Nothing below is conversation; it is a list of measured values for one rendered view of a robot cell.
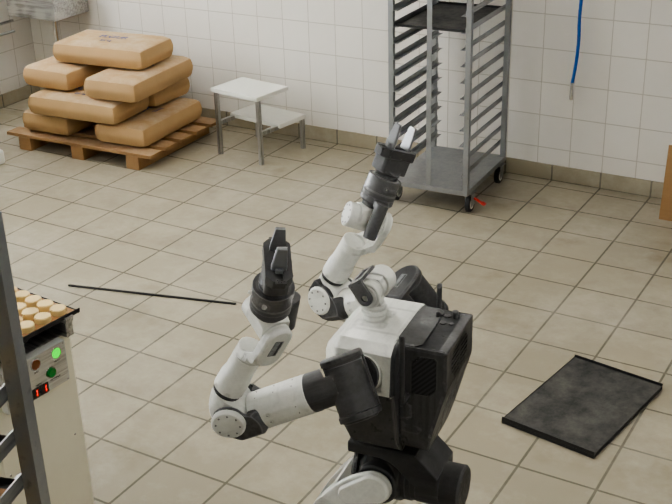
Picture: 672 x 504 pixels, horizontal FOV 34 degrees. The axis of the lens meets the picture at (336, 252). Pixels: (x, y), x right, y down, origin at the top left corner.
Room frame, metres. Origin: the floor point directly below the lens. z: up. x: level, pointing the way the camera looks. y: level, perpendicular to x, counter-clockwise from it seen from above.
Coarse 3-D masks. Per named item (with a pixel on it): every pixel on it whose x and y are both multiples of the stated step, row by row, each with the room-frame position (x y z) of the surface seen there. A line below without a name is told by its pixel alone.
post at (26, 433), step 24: (0, 216) 1.58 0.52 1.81; (0, 240) 1.57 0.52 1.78; (0, 264) 1.56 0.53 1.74; (0, 288) 1.56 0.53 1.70; (0, 312) 1.57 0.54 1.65; (0, 336) 1.57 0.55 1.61; (24, 360) 1.58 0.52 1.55; (24, 384) 1.57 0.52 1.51; (24, 408) 1.56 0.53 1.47; (24, 432) 1.56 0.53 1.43; (24, 456) 1.57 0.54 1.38; (24, 480) 1.57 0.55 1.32
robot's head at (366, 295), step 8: (360, 272) 2.30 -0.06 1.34; (368, 272) 2.27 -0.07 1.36; (360, 280) 2.23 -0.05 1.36; (352, 288) 2.24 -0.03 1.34; (360, 288) 2.23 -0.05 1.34; (368, 288) 2.23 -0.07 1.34; (360, 296) 2.23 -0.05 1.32; (368, 296) 2.22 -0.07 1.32; (376, 296) 2.23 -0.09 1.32; (360, 304) 2.24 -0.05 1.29; (368, 304) 2.22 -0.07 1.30; (376, 304) 2.23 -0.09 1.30
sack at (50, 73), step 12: (48, 60) 7.24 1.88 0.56; (24, 72) 7.14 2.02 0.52; (36, 72) 7.08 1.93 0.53; (48, 72) 7.03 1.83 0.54; (60, 72) 6.99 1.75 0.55; (72, 72) 7.01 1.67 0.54; (84, 72) 7.09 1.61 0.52; (96, 72) 7.17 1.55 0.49; (36, 84) 7.09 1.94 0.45; (48, 84) 7.02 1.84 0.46; (60, 84) 6.96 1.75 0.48; (72, 84) 6.98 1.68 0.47
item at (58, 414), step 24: (48, 336) 2.95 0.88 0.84; (0, 360) 2.82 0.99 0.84; (72, 360) 2.99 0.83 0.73; (72, 384) 2.97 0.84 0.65; (0, 408) 2.75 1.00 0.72; (48, 408) 2.89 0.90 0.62; (72, 408) 2.96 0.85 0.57; (0, 432) 2.74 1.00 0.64; (48, 432) 2.88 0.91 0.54; (72, 432) 2.95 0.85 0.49; (48, 456) 2.86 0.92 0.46; (72, 456) 2.94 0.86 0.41; (48, 480) 2.85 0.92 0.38; (72, 480) 2.93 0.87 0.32
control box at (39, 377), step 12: (48, 348) 2.88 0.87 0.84; (60, 348) 2.91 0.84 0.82; (48, 360) 2.87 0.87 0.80; (60, 360) 2.91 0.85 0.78; (0, 372) 2.75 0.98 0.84; (36, 372) 2.83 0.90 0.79; (60, 372) 2.90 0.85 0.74; (0, 384) 2.74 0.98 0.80; (36, 384) 2.83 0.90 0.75; (48, 384) 2.86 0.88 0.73; (36, 396) 2.82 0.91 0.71
